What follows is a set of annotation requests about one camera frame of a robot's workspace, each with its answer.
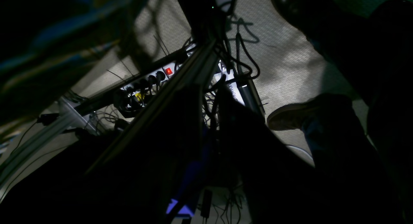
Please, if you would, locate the white power strip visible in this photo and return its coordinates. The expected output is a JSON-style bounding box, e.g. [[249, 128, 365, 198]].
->
[[113, 43, 196, 118]]

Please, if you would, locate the black leather shoe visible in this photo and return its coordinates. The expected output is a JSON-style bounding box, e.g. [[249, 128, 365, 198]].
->
[[267, 94, 352, 131]]

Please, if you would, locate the dark trouser leg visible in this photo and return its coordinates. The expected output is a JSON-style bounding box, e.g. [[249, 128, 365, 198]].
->
[[301, 113, 404, 224]]

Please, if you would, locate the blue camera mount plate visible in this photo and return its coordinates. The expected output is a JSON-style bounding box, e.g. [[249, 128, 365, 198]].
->
[[166, 125, 212, 219]]

